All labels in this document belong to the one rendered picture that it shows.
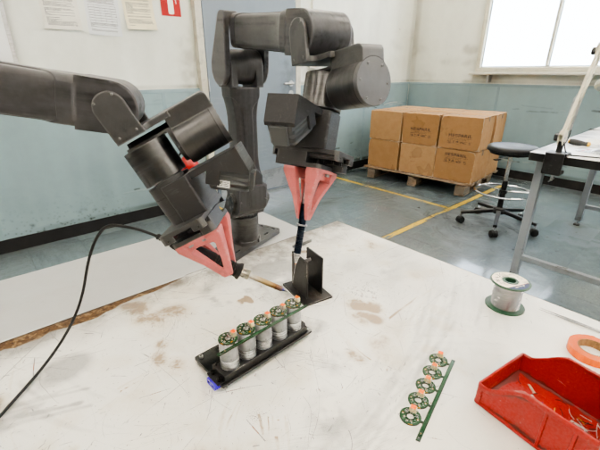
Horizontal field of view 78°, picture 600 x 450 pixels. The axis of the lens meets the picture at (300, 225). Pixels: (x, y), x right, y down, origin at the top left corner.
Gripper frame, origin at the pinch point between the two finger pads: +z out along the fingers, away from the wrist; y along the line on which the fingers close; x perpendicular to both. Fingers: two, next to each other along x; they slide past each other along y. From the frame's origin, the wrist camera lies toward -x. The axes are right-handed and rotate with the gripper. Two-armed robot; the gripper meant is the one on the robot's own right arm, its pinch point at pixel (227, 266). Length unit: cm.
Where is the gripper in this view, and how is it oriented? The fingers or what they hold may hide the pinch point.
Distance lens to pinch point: 53.9
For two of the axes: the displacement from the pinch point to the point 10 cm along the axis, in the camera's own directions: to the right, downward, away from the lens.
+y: 0.3, -3.8, 9.2
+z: 4.7, 8.2, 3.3
